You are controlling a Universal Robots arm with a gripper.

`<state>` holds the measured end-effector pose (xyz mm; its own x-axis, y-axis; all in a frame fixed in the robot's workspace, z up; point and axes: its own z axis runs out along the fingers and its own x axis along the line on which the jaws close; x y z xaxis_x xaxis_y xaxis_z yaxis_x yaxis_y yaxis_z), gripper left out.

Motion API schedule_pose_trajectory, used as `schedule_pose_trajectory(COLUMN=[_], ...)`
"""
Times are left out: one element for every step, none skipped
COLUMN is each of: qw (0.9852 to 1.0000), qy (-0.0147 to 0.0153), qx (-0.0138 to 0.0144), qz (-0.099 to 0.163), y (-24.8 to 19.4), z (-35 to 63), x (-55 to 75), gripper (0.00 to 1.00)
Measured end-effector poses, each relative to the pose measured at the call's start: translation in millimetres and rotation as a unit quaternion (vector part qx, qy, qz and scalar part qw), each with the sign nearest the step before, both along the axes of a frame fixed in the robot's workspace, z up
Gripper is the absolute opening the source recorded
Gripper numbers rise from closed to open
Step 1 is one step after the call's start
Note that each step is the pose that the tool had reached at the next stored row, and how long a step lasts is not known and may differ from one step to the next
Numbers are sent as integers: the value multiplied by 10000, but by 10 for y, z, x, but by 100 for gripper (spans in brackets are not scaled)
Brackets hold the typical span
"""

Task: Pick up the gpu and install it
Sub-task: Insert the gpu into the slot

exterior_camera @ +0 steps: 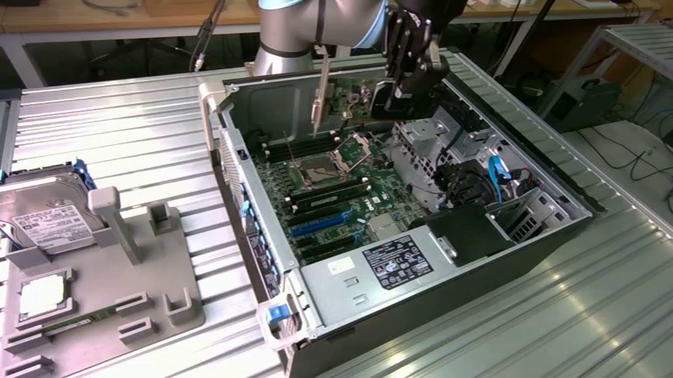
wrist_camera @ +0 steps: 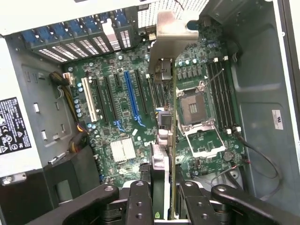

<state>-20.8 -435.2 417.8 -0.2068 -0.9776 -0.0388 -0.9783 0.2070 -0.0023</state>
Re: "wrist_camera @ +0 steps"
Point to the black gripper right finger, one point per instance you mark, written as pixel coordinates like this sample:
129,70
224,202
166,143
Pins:
197,206

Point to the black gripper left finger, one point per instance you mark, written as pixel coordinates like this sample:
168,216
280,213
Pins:
140,206

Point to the round coin battery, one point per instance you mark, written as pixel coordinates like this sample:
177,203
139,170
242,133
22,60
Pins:
227,155

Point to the silver chipset heatsink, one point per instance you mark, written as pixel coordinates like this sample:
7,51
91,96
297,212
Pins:
123,150

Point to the black fan shroud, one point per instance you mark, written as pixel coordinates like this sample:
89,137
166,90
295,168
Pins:
77,168

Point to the green motherboard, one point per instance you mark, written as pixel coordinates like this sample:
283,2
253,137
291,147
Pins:
112,131

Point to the CPU socket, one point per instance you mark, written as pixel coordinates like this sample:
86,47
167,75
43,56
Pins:
194,107

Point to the long black expansion slot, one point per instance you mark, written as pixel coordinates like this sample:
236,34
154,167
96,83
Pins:
101,103
141,93

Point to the blue expansion slot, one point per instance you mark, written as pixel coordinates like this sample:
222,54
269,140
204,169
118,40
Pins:
131,96

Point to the black RAM slot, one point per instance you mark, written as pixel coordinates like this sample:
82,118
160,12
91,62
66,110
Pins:
221,96
226,95
216,96
230,95

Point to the white expansion slot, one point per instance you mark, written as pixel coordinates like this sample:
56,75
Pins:
89,100

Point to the white case sticker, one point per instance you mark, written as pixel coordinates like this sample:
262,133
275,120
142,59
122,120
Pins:
277,119

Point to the short black expansion slot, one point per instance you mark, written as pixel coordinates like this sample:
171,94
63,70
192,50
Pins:
116,80

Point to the open black PC case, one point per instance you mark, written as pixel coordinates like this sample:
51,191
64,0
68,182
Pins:
257,93

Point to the thin locking lever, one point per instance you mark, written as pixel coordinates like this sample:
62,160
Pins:
215,76

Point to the silver power supply unit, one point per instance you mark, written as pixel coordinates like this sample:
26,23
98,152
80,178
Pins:
35,93

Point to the black vented slot cover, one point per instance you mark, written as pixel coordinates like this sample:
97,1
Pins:
102,44
125,38
86,47
66,51
50,54

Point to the blue card retention latch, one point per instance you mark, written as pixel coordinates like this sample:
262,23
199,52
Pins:
120,17
62,30
29,37
48,35
77,27
92,23

